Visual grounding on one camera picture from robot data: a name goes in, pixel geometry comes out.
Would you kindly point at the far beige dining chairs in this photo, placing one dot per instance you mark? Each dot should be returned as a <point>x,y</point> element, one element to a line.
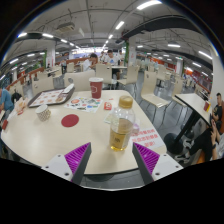
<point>103,71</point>

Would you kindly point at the flat round red coaster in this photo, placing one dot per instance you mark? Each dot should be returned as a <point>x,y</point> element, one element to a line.
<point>70,120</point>

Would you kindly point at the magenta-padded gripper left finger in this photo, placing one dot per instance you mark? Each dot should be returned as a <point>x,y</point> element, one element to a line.
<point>75,159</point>

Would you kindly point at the red paper cup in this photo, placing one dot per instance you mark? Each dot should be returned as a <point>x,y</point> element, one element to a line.
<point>96,89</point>

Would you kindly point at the white patterned mug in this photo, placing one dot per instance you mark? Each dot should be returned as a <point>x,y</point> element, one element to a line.
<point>43,113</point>

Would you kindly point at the person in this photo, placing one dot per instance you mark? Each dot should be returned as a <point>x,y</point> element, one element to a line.
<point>218,111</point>
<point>112,60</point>
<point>5,100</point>
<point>205,141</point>
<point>88,64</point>

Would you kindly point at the crumpled white napkin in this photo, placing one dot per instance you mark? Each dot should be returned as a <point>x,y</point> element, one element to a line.
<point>68,88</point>

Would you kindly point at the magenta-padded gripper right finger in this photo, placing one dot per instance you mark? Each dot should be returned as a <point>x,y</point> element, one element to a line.
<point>148,159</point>

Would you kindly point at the colourful printed flyer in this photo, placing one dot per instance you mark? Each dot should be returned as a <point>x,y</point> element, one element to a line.
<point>83,104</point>

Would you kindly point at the small red packet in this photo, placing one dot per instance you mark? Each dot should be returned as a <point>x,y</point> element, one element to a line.
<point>107,106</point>

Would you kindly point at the clear yellow-capped drink bottle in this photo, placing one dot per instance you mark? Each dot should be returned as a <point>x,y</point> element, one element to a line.
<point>121,130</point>

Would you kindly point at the ceiling air conditioner unit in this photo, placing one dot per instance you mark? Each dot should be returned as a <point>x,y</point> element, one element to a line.
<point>65,27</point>

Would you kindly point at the ceiling strip lights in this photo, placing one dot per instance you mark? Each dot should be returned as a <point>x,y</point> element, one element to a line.
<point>148,4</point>

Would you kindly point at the brown food tray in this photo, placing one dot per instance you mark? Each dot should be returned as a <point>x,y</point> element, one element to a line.
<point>46,97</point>

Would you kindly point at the black backpack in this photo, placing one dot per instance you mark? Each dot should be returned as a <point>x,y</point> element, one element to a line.
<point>16,97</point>

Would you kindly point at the neighbouring dining table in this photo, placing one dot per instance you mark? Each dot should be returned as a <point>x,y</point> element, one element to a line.
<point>193,101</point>

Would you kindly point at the white notice with red text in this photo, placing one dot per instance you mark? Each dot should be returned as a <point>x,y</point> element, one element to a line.
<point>148,140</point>

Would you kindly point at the beige wooden chair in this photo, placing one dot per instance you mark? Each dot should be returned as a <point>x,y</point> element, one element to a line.
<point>80,80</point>
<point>150,86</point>
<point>42,85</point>
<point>131,73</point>

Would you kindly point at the small red cup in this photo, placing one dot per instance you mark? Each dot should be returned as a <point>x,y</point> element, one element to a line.
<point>207,106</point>

